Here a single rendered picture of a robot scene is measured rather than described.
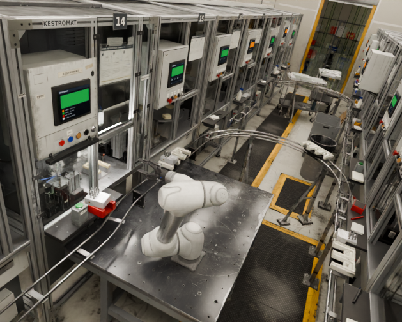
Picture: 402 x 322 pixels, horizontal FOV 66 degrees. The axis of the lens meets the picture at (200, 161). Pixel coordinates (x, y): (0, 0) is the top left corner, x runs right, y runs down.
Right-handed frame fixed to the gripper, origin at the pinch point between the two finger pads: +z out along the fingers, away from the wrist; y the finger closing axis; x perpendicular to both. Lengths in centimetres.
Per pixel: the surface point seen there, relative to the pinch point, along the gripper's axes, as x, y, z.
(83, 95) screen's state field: 33, 53, 18
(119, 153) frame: -25.6, -14.8, 38.1
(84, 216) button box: 46.2, -16.3, 8.0
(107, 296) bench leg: 49, -74, -12
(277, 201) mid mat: -190, -111, -85
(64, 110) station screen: 46, 48, 18
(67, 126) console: 43, 37, 20
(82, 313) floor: 48, -112, 12
